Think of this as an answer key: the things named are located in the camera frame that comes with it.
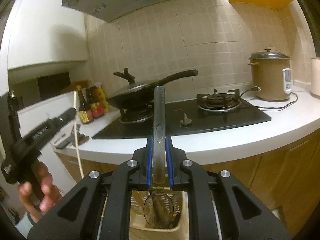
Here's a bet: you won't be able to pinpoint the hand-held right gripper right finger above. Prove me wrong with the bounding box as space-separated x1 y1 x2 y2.
165 136 292 240

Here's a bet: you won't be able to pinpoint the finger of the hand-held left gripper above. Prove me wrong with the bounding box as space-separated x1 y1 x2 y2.
47 107 78 131

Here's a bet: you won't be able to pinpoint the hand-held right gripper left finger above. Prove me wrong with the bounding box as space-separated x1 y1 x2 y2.
27 135 154 240

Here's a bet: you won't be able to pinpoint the wooden chopstick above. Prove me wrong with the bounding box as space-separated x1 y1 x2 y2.
74 91 85 178

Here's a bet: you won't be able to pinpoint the translucent grey plastic spoon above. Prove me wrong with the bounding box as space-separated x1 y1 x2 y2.
143 86 175 228

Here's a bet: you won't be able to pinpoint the yellow plastic utensil basket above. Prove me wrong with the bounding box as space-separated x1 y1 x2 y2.
129 189 190 240

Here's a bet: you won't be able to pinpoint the person's left forearm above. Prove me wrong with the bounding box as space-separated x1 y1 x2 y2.
14 211 42 240

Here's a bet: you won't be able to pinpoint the person's left hand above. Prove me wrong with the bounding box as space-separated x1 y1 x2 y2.
18 161 62 224

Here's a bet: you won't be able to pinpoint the dark soy sauce bottle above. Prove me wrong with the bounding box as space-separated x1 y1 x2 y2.
76 85 94 124

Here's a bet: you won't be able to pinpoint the red label sauce bottle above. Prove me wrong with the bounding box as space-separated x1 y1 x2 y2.
86 87 104 119

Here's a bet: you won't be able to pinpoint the yellow oil bottle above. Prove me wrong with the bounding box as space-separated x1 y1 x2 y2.
94 82 111 113

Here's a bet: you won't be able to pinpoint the white kitchen countertop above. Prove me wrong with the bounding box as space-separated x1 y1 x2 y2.
51 85 320 166

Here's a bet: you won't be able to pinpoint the black wok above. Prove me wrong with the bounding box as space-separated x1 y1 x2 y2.
107 69 199 111

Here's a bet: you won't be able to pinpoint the black gas stove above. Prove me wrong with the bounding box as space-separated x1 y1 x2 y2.
91 89 272 140

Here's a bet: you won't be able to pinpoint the white refrigerator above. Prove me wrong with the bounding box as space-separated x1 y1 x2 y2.
0 0 89 205

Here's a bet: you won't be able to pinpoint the wooden base cabinets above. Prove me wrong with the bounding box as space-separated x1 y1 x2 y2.
55 140 320 230

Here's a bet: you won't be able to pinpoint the grey range hood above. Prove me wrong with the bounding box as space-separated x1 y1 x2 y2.
62 0 221 23

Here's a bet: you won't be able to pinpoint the brown rice cooker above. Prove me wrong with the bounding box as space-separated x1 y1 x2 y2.
248 47 293 102

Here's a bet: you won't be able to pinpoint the dark window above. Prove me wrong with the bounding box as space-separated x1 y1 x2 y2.
290 0 320 58

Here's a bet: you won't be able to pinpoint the wok lid with black handle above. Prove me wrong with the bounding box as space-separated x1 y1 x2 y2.
110 67 163 98

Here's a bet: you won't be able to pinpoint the black rice cooker cable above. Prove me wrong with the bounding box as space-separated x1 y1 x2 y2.
239 87 299 111

